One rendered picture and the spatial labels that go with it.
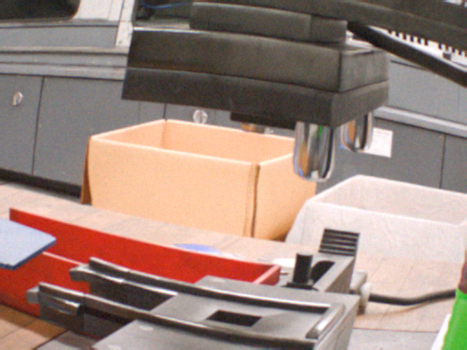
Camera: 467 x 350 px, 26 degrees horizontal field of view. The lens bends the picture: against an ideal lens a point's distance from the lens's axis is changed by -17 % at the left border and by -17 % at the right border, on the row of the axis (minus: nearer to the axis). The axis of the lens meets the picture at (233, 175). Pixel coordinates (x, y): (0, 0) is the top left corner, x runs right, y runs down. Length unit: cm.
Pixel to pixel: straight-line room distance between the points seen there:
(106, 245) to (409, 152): 425
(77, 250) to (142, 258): 6
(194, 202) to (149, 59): 239
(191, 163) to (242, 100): 239
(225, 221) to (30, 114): 308
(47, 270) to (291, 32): 34
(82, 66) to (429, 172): 189
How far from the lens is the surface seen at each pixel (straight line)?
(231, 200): 286
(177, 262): 88
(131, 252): 89
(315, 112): 49
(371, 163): 515
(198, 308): 63
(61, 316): 61
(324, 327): 58
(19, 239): 66
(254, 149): 341
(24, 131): 586
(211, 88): 50
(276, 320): 62
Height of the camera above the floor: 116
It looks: 10 degrees down
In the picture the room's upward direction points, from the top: 6 degrees clockwise
